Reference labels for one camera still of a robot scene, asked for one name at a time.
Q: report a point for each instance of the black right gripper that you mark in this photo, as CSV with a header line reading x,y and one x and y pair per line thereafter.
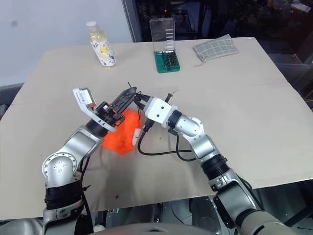
x,y
144,105

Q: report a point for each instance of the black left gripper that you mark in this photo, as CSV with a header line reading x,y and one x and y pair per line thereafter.
x,y
110,115

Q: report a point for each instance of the white printed tube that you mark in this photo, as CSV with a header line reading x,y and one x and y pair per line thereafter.
x,y
136,137

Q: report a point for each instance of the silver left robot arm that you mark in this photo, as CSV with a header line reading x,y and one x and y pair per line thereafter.
x,y
63,159

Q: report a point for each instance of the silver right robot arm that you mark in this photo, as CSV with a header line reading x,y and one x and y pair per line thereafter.
x,y
195,127

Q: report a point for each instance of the green screwdriver bit case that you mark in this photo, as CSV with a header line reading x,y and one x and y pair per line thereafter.
x,y
167,62

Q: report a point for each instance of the clear bottle with yellow drink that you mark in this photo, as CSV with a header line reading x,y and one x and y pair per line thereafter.
x,y
101,49

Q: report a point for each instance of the grey checked cloth pouch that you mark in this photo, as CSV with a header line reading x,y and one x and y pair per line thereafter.
x,y
215,49

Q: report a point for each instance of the grey side shelf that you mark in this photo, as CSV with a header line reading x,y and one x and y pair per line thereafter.
x,y
9,98

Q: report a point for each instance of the dark rounded shape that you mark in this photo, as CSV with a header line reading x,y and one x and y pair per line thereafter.
x,y
203,213

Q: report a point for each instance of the grey robot torso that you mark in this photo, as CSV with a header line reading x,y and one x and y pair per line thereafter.
x,y
156,228

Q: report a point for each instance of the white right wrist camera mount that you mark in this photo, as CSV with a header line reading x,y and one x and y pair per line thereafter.
x,y
159,110

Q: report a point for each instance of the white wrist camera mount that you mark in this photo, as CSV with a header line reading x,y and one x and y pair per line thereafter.
x,y
84,98
159,110

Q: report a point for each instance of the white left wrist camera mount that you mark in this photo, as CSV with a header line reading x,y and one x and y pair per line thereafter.
x,y
84,98

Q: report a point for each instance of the grey window frame pillar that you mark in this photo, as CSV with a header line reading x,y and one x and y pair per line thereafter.
x,y
130,19

